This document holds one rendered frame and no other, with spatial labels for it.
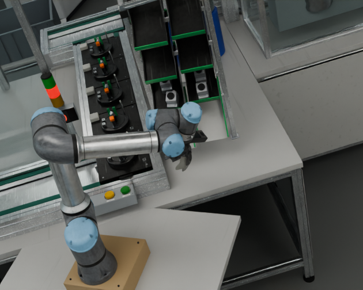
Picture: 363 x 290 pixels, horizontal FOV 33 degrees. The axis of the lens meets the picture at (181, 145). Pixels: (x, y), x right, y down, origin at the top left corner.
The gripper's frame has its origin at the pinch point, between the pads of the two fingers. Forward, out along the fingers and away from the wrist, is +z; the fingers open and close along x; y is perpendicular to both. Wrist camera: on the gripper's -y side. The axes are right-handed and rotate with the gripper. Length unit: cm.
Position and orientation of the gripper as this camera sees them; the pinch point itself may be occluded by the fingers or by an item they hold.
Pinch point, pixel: (178, 160)
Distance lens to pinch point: 240.7
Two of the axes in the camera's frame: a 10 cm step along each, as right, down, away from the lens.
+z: -1.9, 5.5, 8.1
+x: 5.6, 7.4, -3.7
